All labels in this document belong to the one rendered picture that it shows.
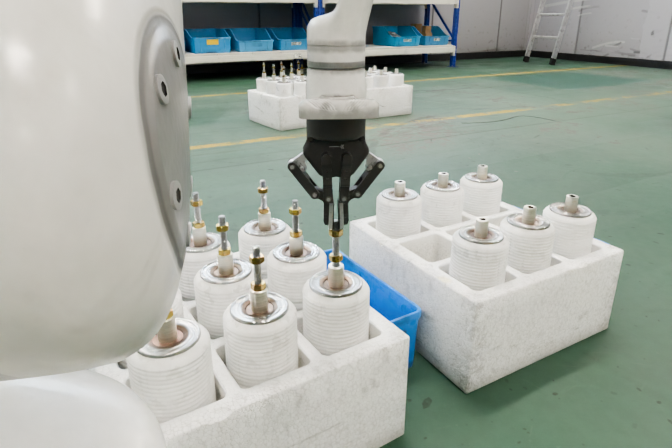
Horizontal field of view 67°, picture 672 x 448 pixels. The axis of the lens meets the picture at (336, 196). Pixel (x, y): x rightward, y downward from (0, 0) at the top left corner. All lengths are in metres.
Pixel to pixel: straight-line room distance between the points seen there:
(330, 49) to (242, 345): 0.37
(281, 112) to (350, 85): 2.21
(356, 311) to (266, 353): 0.13
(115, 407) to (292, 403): 0.52
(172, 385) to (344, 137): 0.34
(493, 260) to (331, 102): 0.44
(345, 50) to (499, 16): 7.39
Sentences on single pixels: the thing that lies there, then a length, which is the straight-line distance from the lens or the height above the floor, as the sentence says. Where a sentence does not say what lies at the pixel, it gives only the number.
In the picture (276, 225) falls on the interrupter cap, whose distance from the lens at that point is 0.92.
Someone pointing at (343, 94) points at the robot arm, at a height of 0.52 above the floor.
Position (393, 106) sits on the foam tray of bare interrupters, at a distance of 3.25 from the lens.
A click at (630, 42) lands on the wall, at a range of 7.43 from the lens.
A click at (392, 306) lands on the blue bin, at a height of 0.09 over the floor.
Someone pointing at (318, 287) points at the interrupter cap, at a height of 0.25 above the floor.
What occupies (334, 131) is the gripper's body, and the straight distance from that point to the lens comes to 0.61.
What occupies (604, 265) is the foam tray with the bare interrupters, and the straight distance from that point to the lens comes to 1.10.
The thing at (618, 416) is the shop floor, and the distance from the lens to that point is 1.00.
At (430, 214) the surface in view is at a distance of 1.13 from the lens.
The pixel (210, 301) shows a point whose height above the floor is 0.23.
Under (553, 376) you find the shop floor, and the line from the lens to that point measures 1.04.
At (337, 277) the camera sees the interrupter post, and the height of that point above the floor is 0.27.
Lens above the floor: 0.61
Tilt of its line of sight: 20 degrees down
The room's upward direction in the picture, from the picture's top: straight up
